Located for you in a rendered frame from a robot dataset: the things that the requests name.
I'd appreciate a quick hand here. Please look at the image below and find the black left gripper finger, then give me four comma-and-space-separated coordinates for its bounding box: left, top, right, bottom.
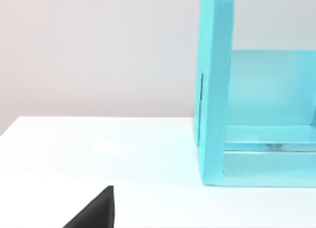
62, 185, 116, 228

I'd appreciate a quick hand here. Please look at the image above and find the light blue rack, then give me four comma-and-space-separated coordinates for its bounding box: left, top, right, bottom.
193, 0, 316, 189

